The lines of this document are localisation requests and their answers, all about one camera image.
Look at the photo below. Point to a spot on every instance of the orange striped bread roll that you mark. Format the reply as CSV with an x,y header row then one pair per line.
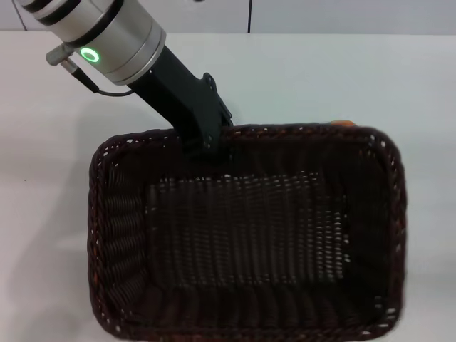
x,y
342,123

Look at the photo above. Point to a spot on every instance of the dark brown woven basket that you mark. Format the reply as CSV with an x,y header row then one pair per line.
x,y
249,231

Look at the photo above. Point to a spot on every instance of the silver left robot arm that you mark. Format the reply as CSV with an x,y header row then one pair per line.
x,y
117,39

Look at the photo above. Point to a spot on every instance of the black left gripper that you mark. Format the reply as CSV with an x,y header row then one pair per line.
x,y
185,99

